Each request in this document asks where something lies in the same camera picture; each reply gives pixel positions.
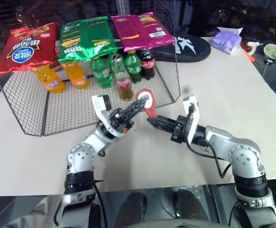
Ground red chip bag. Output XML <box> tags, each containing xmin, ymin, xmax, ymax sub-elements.
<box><xmin>0</xmin><ymin>21</ymin><xmax>60</xmax><ymax>78</ymax></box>

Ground green chip bag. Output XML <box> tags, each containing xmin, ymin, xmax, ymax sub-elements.
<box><xmin>57</xmin><ymin>20</ymin><xmax>86</xmax><ymax>64</ymax></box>
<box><xmin>79</xmin><ymin>15</ymin><xmax>118</xmax><ymax>62</ymax></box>

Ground purple tissue pack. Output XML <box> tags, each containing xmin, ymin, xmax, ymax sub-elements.
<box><xmin>210</xmin><ymin>26</ymin><xmax>244</xmax><ymax>56</ymax></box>

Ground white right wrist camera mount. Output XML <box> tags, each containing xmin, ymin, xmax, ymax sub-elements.
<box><xmin>182</xmin><ymin>94</ymin><xmax>201</xmax><ymax>143</ymax></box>

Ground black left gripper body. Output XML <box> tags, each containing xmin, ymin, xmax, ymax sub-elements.
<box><xmin>107</xmin><ymin>107</ymin><xmax>135</xmax><ymax>133</ymax></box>

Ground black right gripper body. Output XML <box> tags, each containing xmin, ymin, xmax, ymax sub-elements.
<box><xmin>171</xmin><ymin>115</ymin><xmax>191</xmax><ymax>144</ymax></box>

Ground black wire mesh rack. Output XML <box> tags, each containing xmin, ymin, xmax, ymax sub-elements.
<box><xmin>0</xmin><ymin>0</ymin><xmax>182</xmax><ymax>138</ymax></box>

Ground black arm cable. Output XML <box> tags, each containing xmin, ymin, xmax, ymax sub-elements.
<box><xmin>53</xmin><ymin>179</ymin><xmax>110</xmax><ymax>228</ymax></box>
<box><xmin>184</xmin><ymin>104</ymin><xmax>231</xmax><ymax>179</ymax></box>

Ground dark cola plastic bottle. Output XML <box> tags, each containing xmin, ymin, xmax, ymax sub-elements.
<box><xmin>139</xmin><ymin>47</ymin><xmax>156</xmax><ymax>80</ymax></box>

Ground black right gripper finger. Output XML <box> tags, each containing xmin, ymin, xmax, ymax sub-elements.
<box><xmin>146</xmin><ymin>117</ymin><xmax>177</xmax><ymax>134</ymax></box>
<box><xmin>155</xmin><ymin>115</ymin><xmax>179</xmax><ymax>125</ymax></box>

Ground glass bottle with red label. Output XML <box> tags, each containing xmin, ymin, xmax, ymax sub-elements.
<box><xmin>114</xmin><ymin>55</ymin><xmax>135</xmax><ymax>101</ymax></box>

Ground green soda plastic bottle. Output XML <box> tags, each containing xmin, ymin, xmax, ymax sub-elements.
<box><xmin>89</xmin><ymin>56</ymin><xmax>113</xmax><ymax>89</ymax></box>
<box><xmin>124</xmin><ymin>49</ymin><xmax>143</xmax><ymax>84</ymax></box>

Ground clear plastic bottle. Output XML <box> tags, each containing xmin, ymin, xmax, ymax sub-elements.
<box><xmin>14</xmin><ymin>6</ymin><xmax>40</xmax><ymax>29</ymax></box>

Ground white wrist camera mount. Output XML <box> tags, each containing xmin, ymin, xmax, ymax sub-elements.
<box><xmin>182</xmin><ymin>94</ymin><xmax>201</xmax><ymax>143</ymax></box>
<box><xmin>91</xmin><ymin>95</ymin><xmax>124</xmax><ymax>138</ymax></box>

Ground magenta chip bag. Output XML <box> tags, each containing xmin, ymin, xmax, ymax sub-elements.
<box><xmin>132</xmin><ymin>11</ymin><xmax>177</xmax><ymax>50</ymax></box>
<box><xmin>110</xmin><ymin>14</ymin><xmax>143</xmax><ymax>53</ymax></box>

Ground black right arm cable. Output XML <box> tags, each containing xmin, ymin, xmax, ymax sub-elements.
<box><xmin>184</xmin><ymin>104</ymin><xmax>231</xmax><ymax>179</ymax></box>

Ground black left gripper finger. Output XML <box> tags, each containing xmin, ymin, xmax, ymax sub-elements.
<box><xmin>126</xmin><ymin>103</ymin><xmax>145</xmax><ymax>124</ymax></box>
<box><xmin>122</xmin><ymin>98</ymin><xmax>146</xmax><ymax>115</ymax></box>

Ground orange soda plastic bottle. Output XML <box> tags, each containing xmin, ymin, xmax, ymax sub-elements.
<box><xmin>32</xmin><ymin>64</ymin><xmax>66</xmax><ymax>94</ymax></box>
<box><xmin>61</xmin><ymin>60</ymin><xmax>91</xmax><ymax>90</ymax></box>

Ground small brown snack pack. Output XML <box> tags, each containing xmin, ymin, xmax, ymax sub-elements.
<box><xmin>49</xmin><ymin>62</ymin><xmax>63</xmax><ymax>71</ymax></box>

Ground green cloth object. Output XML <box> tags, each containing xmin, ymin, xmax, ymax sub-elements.
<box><xmin>263</xmin><ymin>43</ymin><xmax>276</xmax><ymax>65</ymax></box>

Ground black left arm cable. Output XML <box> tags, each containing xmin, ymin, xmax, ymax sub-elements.
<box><xmin>53</xmin><ymin>179</ymin><xmax>110</xmax><ymax>228</ymax></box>

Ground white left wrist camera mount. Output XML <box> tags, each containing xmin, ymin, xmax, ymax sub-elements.
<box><xmin>91</xmin><ymin>95</ymin><xmax>124</xmax><ymax>138</ymax></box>

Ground black slipper with white logo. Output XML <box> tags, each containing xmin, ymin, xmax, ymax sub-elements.
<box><xmin>153</xmin><ymin>35</ymin><xmax>212</xmax><ymax>63</ymax></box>

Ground white and orange object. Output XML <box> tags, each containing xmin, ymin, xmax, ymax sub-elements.
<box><xmin>241</xmin><ymin>39</ymin><xmax>264</xmax><ymax>63</ymax></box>

